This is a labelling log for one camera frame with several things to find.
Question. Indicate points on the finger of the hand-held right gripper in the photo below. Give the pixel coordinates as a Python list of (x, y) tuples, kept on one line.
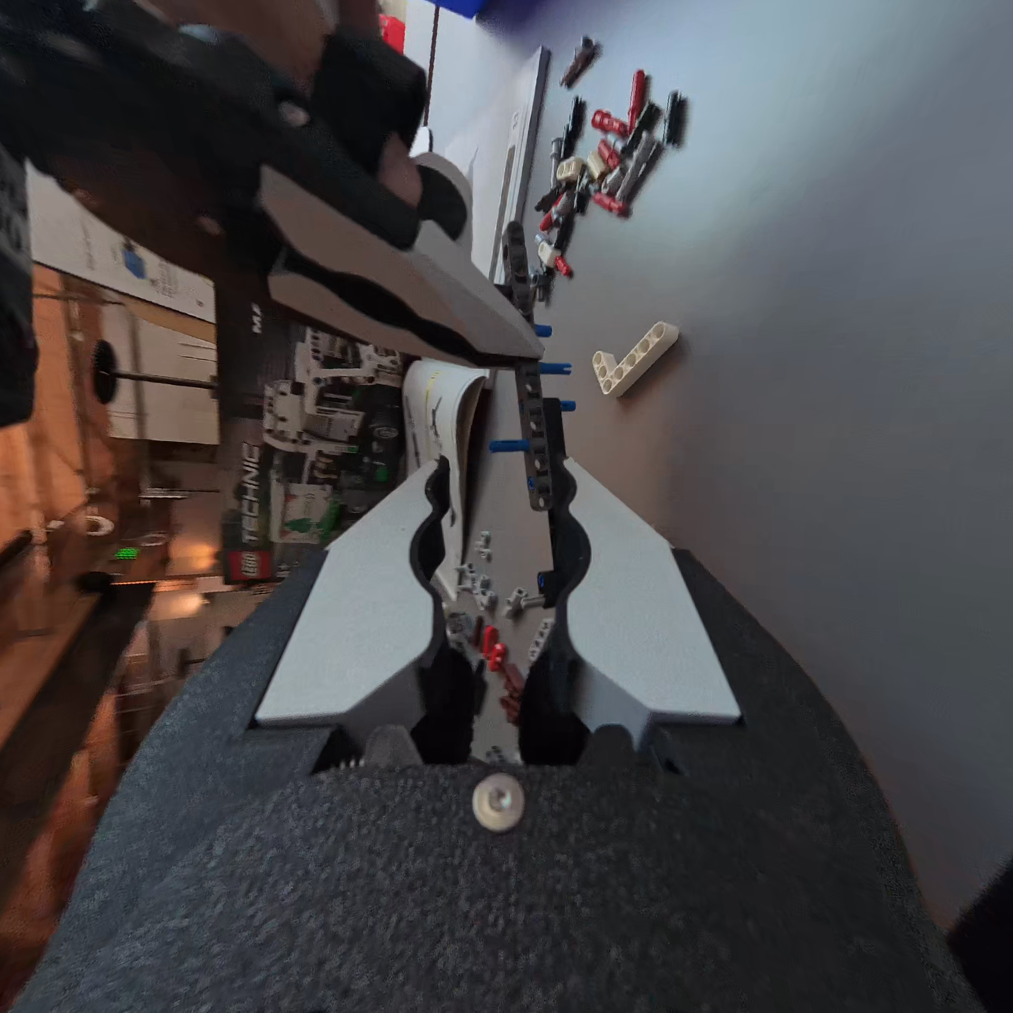
[(427, 293), (332, 305)]

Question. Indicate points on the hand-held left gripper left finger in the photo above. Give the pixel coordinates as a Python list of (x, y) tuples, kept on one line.
[(356, 617)]

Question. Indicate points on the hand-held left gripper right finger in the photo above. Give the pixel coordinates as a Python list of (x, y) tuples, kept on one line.
[(641, 625)]

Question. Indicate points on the black lego beam assembly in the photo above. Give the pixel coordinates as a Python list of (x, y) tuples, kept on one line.
[(532, 411)]

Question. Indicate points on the grey thin lego liftarm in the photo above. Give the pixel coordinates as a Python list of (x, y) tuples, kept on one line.
[(542, 637)]

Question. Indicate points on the grey curved lego panel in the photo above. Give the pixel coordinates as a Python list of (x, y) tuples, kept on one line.
[(460, 628)]

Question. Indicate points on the lego set box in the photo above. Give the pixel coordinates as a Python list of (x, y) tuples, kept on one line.
[(316, 411)]

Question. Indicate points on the grey lego cross connector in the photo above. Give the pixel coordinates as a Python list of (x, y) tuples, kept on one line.
[(468, 574), (487, 593)]

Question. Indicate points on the red lego axle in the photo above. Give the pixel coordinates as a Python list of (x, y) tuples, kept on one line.
[(498, 657), (488, 639)]

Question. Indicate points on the lego instruction booklet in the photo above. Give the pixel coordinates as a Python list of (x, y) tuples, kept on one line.
[(435, 427)]

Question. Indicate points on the brown lego axle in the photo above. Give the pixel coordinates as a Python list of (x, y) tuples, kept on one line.
[(513, 684), (515, 711)]

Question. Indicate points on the small grey lego bush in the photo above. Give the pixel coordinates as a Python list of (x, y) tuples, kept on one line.
[(483, 544)]

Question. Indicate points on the white angled lego liftarm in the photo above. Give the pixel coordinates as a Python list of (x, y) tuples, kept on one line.
[(625, 372)]

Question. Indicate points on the pile of small lego pieces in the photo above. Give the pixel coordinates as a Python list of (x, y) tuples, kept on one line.
[(609, 170)]

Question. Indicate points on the person's right hand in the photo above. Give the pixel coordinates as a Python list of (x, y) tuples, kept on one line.
[(364, 95)]

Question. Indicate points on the white paper sheet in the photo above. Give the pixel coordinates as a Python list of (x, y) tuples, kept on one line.
[(95, 237)]

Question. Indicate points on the small grey liftarm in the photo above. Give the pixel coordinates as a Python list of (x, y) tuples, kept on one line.
[(526, 600)]

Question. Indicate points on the white flat box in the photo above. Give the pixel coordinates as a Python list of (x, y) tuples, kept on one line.
[(514, 158)]

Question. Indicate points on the black disc with rod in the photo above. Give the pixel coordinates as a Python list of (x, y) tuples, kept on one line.
[(103, 372)]

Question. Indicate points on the red object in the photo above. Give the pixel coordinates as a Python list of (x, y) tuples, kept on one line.
[(393, 32)]

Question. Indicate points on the dark wooden furniture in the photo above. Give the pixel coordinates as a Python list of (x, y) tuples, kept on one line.
[(71, 673)]

